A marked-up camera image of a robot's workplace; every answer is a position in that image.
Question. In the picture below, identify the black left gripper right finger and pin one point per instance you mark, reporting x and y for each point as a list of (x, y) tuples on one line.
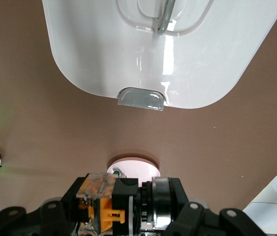
[(197, 221)]

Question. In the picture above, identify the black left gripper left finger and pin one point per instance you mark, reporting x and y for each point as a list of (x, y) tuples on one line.
[(55, 221)]

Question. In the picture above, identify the orange and black switch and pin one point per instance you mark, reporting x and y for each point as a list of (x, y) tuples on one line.
[(123, 194)]

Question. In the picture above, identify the pink round plate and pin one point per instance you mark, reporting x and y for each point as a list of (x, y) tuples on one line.
[(141, 169)]

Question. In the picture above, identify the white paper at right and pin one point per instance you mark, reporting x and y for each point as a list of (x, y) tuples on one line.
[(276, 216)]

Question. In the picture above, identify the brown table mat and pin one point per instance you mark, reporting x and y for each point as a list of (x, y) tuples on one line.
[(55, 127)]

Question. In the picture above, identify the white lidded storage box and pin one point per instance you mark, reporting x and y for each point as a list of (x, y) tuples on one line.
[(104, 49)]

